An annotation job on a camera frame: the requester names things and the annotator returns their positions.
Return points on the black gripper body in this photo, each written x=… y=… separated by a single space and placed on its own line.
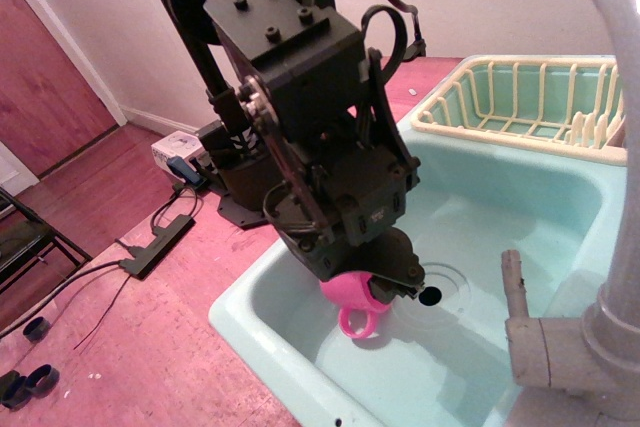
x=389 y=256

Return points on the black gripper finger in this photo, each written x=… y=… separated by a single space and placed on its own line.
x=385 y=291

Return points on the pink plastic cup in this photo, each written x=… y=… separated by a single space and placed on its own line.
x=351 y=292

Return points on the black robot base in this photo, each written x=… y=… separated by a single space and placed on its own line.
x=238 y=168

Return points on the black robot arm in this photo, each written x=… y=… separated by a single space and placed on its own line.
x=310 y=85

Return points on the teal toy sink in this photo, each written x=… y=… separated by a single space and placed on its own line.
x=445 y=364

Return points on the cream dish rack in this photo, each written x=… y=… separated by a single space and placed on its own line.
x=571 y=106

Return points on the white cardboard box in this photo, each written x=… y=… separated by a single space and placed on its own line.
x=182 y=144

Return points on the blue clamp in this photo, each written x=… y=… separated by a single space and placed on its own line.
x=180 y=168

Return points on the black power strip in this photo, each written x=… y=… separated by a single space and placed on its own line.
x=145 y=259

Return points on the black metal chair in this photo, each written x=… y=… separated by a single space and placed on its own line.
x=25 y=244

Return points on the wooden door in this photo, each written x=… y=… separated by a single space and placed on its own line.
x=49 y=113

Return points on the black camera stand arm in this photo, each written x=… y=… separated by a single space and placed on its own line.
x=418 y=47

